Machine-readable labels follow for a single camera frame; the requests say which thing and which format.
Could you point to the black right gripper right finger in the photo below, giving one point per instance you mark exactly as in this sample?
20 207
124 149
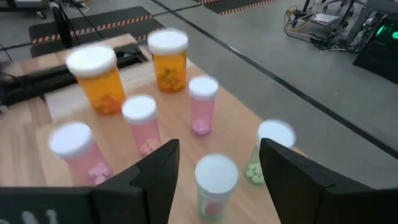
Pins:
317 199

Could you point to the large orange medicine bottle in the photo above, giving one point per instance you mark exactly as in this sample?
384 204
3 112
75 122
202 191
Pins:
99 90
169 71

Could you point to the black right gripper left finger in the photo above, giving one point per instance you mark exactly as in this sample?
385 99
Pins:
146 193

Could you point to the wooden shelf with black legs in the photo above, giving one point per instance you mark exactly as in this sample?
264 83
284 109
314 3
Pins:
174 102

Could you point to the pink medicine bottle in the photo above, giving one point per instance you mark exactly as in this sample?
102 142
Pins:
202 115
81 161
143 130

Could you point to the black upright pole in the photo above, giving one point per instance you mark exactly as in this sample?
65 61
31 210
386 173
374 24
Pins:
63 28

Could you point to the black computer with green lights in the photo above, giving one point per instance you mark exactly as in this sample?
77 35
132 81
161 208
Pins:
379 53

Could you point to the green medicine bottle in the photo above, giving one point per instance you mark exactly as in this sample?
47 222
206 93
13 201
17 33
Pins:
216 174
253 171

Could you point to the black hazard-striped floor mat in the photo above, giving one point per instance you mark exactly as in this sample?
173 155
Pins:
236 5
102 20

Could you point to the black aluminium table frame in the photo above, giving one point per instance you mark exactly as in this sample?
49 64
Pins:
37 82

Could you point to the white flat box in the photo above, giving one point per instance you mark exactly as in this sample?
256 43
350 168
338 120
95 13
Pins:
325 18

